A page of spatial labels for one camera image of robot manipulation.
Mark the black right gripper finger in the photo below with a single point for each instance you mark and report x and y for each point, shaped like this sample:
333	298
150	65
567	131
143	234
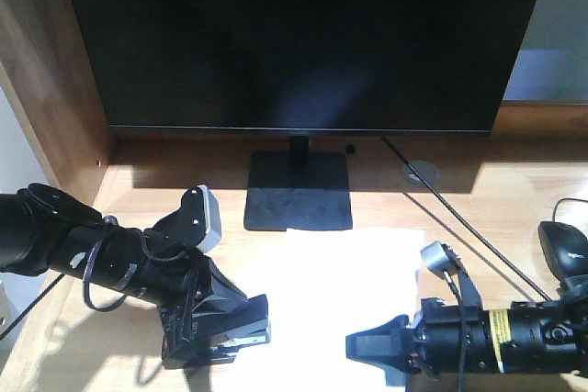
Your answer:
387	346

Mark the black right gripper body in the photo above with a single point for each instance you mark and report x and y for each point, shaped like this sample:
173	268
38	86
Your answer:
450	339

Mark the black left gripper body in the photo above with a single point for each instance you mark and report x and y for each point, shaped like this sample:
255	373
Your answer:
156	266

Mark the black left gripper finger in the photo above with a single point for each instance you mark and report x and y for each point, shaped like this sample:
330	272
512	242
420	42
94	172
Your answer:
187	340

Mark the black stapler with orange button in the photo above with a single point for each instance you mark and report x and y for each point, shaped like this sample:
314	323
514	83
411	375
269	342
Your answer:
246	324

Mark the white paper sheets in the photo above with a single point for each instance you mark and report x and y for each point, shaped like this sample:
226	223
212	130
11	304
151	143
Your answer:
320	286

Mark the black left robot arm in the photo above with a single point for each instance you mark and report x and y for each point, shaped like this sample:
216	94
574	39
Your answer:
43	228

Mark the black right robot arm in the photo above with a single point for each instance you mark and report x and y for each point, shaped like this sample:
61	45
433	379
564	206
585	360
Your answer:
540	338

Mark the wooden desk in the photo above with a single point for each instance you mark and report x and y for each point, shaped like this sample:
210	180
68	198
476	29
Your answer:
501	186

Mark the black computer mouse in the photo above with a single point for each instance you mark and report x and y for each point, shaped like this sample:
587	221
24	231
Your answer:
564	248

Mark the black computer monitor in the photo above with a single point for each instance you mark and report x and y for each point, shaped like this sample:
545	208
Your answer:
301	68

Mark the grey camera on left gripper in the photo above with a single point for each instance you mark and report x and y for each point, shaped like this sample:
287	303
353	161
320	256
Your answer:
200	219

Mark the grey camera on gripper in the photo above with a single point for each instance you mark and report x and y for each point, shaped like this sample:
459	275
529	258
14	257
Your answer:
440	259
200	219

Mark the grey camera on right gripper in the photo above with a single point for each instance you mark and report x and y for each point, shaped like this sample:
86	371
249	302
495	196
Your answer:
440	259

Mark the grey desk cable grommet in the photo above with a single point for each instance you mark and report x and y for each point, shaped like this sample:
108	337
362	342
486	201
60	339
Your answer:
417	169

